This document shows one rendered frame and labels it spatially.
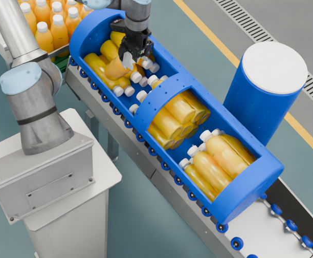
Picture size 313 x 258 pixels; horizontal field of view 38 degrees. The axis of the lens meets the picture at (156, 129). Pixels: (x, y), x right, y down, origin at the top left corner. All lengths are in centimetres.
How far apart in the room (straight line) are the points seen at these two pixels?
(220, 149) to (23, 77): 65
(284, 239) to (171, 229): 103
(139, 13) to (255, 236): 87
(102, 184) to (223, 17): 241
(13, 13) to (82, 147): 46
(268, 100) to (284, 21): 189
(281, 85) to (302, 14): 201
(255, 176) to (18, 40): 82
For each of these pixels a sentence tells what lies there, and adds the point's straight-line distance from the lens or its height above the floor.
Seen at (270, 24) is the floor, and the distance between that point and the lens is 368.
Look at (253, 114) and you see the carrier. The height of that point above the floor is 86.
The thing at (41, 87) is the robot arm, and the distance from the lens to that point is 128.
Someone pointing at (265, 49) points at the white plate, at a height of 104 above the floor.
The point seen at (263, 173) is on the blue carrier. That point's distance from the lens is 143.
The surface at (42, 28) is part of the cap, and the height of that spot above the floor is 110.
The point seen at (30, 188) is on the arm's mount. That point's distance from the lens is 126.
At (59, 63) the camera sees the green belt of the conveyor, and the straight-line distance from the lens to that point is 200.
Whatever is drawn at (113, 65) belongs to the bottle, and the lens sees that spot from 163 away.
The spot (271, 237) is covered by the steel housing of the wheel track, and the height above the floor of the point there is 93.
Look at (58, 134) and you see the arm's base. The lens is 127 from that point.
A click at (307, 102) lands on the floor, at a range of 329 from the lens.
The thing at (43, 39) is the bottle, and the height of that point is 105.
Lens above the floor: 244
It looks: 58 degrees down
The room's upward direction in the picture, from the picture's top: 11 degrees clockwise
